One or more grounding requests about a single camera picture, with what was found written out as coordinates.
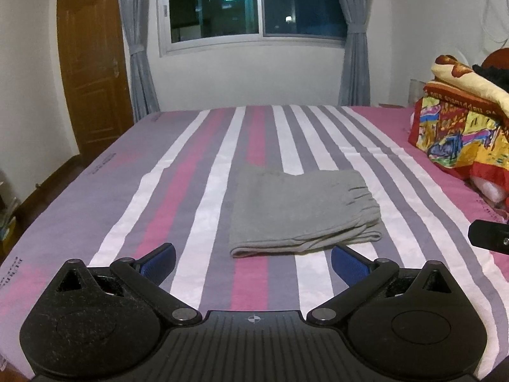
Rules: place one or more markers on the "grey curtain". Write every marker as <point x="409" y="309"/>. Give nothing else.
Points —
<point x="354" y="47"/>
<point x="137" y="47"/>

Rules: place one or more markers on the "striped pink grey bed sheet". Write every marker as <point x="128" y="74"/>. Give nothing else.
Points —
<point x="139" y="191"/>

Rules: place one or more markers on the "grey pants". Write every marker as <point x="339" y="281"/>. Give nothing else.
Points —
<point x="302" y="211"/>

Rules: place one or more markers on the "sliding glass window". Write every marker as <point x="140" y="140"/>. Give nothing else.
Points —
<point x="254" y="4"/>

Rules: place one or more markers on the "white pillow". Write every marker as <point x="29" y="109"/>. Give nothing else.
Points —
<point x="491" y="191"/>

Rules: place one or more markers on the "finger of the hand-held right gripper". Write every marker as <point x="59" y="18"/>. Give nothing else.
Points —
<point x="489" y="234"/>

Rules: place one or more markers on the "black cloth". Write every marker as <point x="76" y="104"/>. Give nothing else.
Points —
<point x="491" y="75"/>

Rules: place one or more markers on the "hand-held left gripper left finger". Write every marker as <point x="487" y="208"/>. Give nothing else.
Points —
<point x="161" y="262"/>

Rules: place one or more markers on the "red headboard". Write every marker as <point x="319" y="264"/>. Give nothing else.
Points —
<point x="498" y="59"/>

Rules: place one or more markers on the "cardboard box with clutter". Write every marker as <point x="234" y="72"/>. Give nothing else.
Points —
<point x="8" y="225"/>

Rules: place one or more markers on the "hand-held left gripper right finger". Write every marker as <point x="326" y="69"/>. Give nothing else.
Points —
<point x="350" y="264"/>

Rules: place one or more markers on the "colourful printed blanket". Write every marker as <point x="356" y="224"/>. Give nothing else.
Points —
<point x="465" y="127"/>

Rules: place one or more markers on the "brown wooden door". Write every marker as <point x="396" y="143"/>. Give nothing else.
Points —
<point x="91" y="67"/>

